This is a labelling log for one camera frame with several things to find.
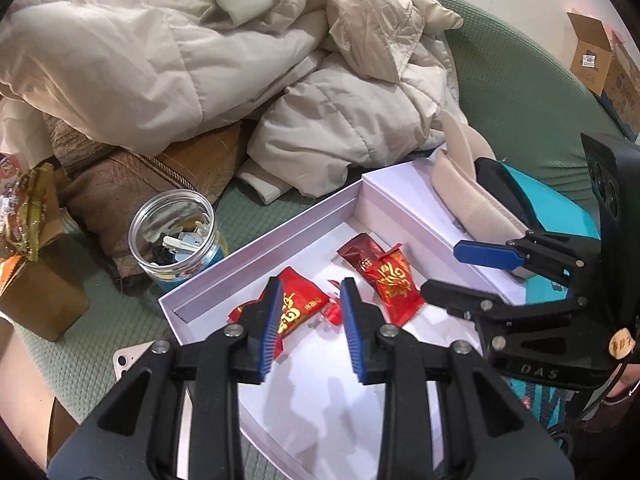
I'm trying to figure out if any teal bubble mailer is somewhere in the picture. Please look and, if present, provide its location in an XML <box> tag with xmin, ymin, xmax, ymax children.
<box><xmin>500</xmin><ymin>160</ymin><xmax>601</xmax><ymax>421</ymax></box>

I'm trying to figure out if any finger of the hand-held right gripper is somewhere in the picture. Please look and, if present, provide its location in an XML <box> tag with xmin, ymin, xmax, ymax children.
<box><xmin>421</xmin><ymin>280</ymin><xmax>588</xmax><ymax>323</ymax></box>
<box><xmin>454</xmin><ymin>230</ymin><xmax>599</xmax><ymax>281</ymax></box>

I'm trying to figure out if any dark red candy packet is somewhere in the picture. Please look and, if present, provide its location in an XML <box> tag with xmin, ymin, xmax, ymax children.
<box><xmin>339</xmin><ymin>234</ymin><xmax>388</xmax><ymax>273</ymax></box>

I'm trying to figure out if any small brown cardboard box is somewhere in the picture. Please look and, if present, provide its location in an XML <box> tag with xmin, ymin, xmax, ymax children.
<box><xmin>0</xmin><ymin>205</ymin><xmax>91</xmax><ymax>343</ymax></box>

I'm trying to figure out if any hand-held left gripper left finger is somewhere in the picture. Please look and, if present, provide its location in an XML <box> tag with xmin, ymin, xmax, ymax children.
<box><xmin>47</xmin><ymin>275</ymin><xmax>286</xmax><ymax>480</ymax></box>

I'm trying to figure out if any white smartphone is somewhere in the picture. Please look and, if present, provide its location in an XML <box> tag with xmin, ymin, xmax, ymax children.
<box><xmin>112</xmin><ymin>340</ymin><xmax>161</xmax><ymax>386</ymax></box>

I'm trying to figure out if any gold snack wrapper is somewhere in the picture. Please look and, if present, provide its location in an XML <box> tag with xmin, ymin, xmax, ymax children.
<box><xmin>0</xmin><ymin>152</ymin><xmax>61</xmax><ymax>263</ymax></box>

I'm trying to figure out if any blue printed carton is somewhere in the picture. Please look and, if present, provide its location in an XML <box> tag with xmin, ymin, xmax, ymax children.
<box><xmin>597</xmin><ymin>30</ymin><xmax>640</xmax><ymax>136</ymax></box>

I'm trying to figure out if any white cardboard gift box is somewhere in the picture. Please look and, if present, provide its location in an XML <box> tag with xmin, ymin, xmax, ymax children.
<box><xmin>157</xmin><ymin>152</ymin><xmax>526</xmax><ymax>480</ymax></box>

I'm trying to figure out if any beige down jacket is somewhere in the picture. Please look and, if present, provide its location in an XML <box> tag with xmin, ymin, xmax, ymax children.
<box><xmin>0</xmin><ymin>0</ymin><xmax>466</xmax><ymax>206</ymax></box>

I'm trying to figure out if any person's right hand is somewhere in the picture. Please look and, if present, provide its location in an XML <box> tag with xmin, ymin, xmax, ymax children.
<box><xmin>607</xmin><ymin>357</ymin><xmax>640</xmax><ymax>401</ymax></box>

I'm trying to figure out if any open cardboard box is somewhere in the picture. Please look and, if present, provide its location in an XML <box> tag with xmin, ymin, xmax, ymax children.
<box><xmin>566</xmin><ymin>10</ymin><xmax>613</xmax><ymax>97</ymax></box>

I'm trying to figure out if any green sofa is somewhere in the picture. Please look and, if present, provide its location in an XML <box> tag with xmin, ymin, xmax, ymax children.
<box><xmin>0</xmin><ymin>0</ymin><xmax>640</xmax><ymax>480</ymax></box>

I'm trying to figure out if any black cable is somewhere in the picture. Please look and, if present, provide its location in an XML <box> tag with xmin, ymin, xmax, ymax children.
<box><xmin>545</xmin><ymin>410</ymin><xmax>576</xmax><ymax>456</ymax></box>

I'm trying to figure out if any clear glass jar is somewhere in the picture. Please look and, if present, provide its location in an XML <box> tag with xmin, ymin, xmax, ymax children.
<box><xmin>127</xmin><ymin>190</ymin><xmax>231</xmax><ymax>296</ymax></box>

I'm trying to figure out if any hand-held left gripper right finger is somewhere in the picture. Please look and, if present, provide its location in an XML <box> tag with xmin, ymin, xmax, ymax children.
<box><xmin>340</xmin><ymin>277</ymin><xmax>576</xmax><ymax>480</ymax></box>

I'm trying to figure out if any brown patterned cushion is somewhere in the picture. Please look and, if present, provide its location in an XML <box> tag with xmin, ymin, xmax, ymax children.
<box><xmin>42</xmin><ymin>110</ymin><xmax>251</xmax><ymax>291</ymax></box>

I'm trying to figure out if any red candy packet gold print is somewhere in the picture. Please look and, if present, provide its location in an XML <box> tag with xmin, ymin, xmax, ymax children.
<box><xmin>370</xmin><ymin>242</ymin><xmax>426</xmax><ymax>326</ymax></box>
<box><xmin>227</xmin><ymin>267</ymin><xmax>343</xmax><ymax>341</ymax></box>

